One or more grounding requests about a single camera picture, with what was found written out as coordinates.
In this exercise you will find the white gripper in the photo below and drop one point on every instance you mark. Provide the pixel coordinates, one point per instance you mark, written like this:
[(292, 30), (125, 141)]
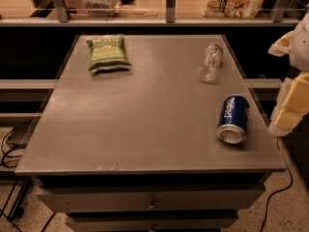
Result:
[(300, 50)]

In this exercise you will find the blue pepsi can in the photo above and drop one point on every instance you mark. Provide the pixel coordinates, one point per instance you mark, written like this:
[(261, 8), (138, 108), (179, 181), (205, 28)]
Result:
[(232, 124)]

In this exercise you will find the colourful snack bag background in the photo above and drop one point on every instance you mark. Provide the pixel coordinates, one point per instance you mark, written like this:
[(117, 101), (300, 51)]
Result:
[(232, 8)]

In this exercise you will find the green jalapeno chip bag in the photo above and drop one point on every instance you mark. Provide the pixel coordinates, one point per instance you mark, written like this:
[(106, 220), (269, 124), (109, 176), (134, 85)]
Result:
[(108, 53)]

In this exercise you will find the clear plastic water bottle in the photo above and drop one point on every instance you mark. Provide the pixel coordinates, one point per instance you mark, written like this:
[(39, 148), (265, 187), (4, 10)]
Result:
[(210, 67)]

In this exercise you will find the grey drawer cabinet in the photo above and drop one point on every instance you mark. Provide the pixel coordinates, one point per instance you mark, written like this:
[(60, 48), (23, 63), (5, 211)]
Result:
[(107, 144)]

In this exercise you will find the metal drawer knob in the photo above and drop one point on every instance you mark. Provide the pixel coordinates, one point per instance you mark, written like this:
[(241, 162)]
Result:
[(152, 205)]

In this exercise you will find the clear plastic container background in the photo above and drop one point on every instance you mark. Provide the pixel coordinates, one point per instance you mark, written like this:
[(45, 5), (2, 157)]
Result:
[(101, 0)]

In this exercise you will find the grey metal shelf rail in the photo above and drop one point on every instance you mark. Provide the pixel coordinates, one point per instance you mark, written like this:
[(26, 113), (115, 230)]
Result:
[(142, 13)]

